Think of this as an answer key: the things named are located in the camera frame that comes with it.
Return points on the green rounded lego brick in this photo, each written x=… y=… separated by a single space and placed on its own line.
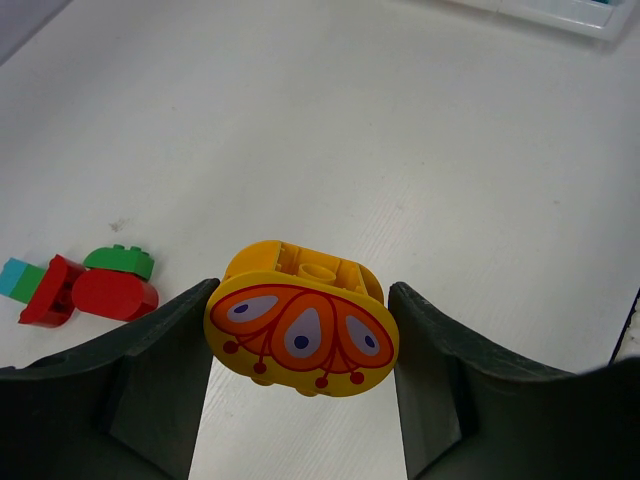
x=133 y=260

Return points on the yellow orange flower lego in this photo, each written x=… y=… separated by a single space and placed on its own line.
x=288 y=315

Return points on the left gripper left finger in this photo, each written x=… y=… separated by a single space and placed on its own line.
x=124 y=405

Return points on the red rounded lego brick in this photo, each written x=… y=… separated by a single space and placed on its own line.
x=114 y=295

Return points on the green square lego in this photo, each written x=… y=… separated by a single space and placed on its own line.
x=27 y=284

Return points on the red long lego brick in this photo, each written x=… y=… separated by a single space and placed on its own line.
x=51 y=305

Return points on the clear plastic compartment tray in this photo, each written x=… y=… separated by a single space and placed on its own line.
x=603 y=20

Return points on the teal square lego brick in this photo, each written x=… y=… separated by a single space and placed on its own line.
x=11 y=273

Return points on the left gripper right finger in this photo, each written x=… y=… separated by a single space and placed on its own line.
x=472 y=409

